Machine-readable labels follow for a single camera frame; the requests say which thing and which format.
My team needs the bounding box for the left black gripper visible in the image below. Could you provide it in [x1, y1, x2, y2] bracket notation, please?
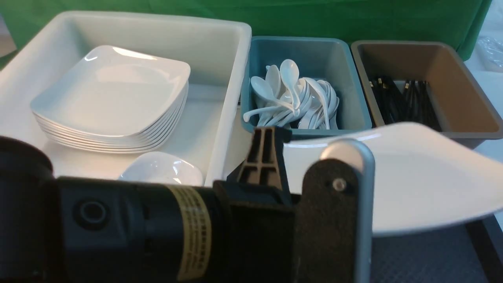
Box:
[212, 127, 295, 283]

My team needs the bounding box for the white square rice plate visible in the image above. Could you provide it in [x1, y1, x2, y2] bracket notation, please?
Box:
[283, 123, 503, 237]

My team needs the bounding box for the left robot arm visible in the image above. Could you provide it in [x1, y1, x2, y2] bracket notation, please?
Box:
[1, 137, 230, 283]

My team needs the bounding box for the pile of white soup spoons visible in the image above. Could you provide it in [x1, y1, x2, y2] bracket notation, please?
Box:
[240, 59, 340, 130]

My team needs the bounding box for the stack of small white bowls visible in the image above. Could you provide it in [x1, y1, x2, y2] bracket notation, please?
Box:
[118, 152, 204, 186]

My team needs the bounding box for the large white plastic tub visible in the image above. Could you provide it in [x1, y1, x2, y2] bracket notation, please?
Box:
[0, 11, 252, 185]

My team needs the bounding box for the teal plastic bin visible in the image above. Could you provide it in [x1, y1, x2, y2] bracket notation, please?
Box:
[240, 36, 372, 140]

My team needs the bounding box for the pile of black chopsticks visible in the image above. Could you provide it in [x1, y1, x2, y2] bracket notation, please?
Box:
[369, 75, 442, 131]

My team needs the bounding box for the stack of white square plates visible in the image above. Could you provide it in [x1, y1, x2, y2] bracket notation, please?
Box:
[30, 45, 191, 154]

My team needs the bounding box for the brown plastic bin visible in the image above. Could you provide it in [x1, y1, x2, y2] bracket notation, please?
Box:
[351, 40, 503, 149]

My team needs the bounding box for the black serving tray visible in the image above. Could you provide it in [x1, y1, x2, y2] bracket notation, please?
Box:
[370, 216, 503, 283]

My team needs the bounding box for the green backdrop cloth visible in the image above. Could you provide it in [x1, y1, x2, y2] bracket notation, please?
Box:
[0, 0, 492, 60]

